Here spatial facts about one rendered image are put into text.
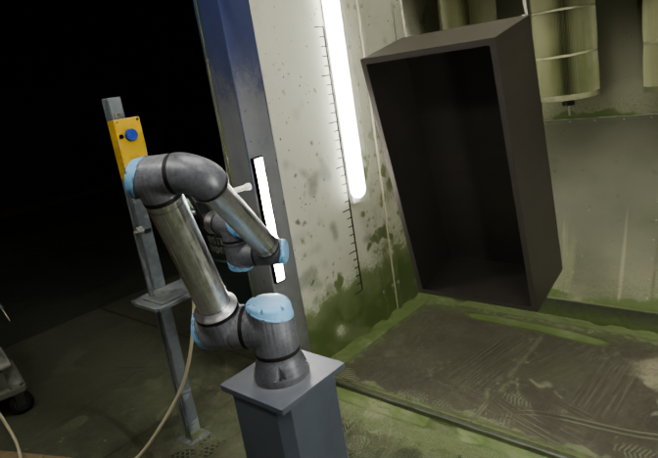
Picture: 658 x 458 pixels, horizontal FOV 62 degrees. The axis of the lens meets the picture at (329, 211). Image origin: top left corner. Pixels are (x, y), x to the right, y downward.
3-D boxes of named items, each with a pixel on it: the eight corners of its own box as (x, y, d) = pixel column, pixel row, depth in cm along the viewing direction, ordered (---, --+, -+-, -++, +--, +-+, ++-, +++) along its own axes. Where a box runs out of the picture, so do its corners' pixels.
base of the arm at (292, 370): (281, 395, 175) (276, 367, 172) (243, 380, 187) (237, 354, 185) (320, 366, 188) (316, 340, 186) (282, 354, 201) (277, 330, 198)
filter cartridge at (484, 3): (504, 114, 370) (493, -18, 348) (510, 121, 336) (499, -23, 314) (448, 121, 378) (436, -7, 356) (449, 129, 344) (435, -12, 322)
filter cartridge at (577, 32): (564, 122, 296) (553, -42, 276) (523, 120, 330) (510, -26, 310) (620, 110, 305) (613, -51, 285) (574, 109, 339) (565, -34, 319)
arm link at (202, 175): (209, 138, 147) (293, 242, 204) (167, 144, 151) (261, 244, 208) (202, 175, 142) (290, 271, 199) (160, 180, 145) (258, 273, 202)
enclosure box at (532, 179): (449, 255, 303) (401, 37, 257) (562, 269, 264) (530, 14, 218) (419, 292, 280) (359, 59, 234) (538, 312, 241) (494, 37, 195)
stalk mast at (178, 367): (195, 431, 273) (114, 97, 234) (202, 435, 269) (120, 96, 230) (185, 437, 269) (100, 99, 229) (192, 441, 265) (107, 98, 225)
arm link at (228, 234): (235, 243, 194) (229, 216, 192) (212, 240, 203) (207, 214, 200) (255, 235, 201) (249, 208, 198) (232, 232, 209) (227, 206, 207)
